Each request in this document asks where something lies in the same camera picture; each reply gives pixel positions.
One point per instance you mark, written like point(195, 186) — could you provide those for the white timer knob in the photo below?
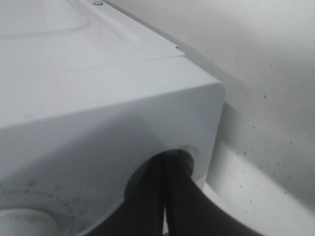
point(33, 213)

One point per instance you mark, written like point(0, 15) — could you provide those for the white microwave oven body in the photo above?
point(87, 94)

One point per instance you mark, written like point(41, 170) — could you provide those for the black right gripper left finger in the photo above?
point(142, 212)

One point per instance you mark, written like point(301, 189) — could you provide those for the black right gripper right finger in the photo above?
point(188, 210)

